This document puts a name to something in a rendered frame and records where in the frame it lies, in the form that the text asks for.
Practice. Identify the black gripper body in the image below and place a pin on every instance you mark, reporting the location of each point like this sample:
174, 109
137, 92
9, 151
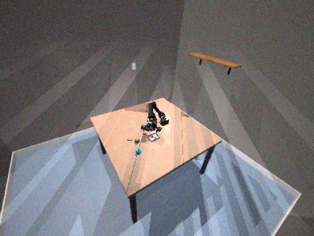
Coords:
158, 128

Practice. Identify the white tray with grey walls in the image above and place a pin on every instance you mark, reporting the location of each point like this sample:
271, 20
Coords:
156, 136

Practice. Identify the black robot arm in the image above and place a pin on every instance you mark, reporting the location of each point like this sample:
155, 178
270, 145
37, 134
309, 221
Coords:
152, 116

